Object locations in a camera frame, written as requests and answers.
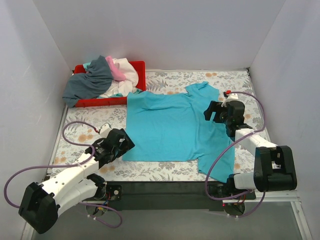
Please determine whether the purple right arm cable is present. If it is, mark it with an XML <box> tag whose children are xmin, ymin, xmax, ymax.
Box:
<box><xmin>204</xmin><ymin>90</ymin><xmax>267</xmax><ymax>219</ymax></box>

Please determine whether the white t shirt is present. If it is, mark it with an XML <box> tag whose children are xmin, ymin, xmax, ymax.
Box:
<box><xmin>97</xmin><ymin>58</ymin><xmax>141</xmax><ymax>99</ymax></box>

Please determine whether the red plastic bin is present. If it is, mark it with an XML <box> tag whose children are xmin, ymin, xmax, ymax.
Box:
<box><xmin>74</xmin><ymin>60</ymin><xmax>147</xmax><ymax>108</ymax></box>

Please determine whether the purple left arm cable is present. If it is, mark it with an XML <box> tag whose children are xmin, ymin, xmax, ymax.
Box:
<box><xmin>3</xmin><ymin>120</ymin><xmax>124</xmax><ymax>229</ymax></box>

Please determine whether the turquoise t shirt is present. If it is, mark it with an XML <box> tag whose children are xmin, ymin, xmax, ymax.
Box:
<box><xmin>122</xmin><ymin>81</ymin><xmax>235</xmax><ymax>183</ymax></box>

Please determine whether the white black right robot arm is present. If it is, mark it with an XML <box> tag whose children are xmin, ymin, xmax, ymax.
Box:
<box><xmin>203</xmin><ymin>100</ymin><xmax>298</xmax><ymax>197</ymax></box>

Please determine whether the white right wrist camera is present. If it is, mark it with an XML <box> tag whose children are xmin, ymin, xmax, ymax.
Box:
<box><xmin>221</xmin><ymin>90</ymin><xmax>239</xmax><ymax>107</ymax></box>

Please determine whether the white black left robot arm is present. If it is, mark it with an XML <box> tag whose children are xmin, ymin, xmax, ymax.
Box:
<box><xmin>18</xmin><ymin>127</ymin><xmax>135</xmax><ymax>234</ymax></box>

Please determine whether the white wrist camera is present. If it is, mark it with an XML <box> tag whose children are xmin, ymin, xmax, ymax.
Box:
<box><xmin>221</xmin><ymin>90</ymin><xmax>239</xmax><ymax>107</ymax></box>
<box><xmin>94</xmin><ymin>123</ymin><xmax>112</xmax><ymax>138</ymax></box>

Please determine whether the aluminium frame rail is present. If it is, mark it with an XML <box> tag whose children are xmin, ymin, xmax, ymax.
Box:
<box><xmin>21</xmin><ymin>106</ymin><xmax>313</xmax><ymax>240</ymax></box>

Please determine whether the pink t shirt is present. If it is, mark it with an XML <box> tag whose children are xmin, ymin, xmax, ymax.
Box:
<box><xmin>105</xmin><ymin>56</ymin><xmax>126</xmax><ymax>82</ymax></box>

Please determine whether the dark grey t shirt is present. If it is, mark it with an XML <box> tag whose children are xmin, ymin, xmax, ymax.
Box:
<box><xmin>62</xmin><ymin>56</ymin><xmax>114</xmax><ymax>108</ymax></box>

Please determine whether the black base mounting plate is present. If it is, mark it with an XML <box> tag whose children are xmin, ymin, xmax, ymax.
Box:
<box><xmin>77</xmin><ymin>181</ymin><xmax>257</xmax><ymax>212</ymax></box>

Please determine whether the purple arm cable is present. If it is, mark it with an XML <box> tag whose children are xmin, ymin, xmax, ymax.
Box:
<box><xmin>204</xmin><ymin>90</ymin><xmax>267</xmax><ymax>219</ymax></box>
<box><xmin>3</xmin><ymin>120</ymin><xmax>124</xmax><ymax>229</ymax></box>

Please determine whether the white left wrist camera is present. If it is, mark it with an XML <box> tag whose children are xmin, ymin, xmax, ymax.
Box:
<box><xmin>94</xmin><ymin>123</ymin><xmax>112</xmax><ymax>138</ymax></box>

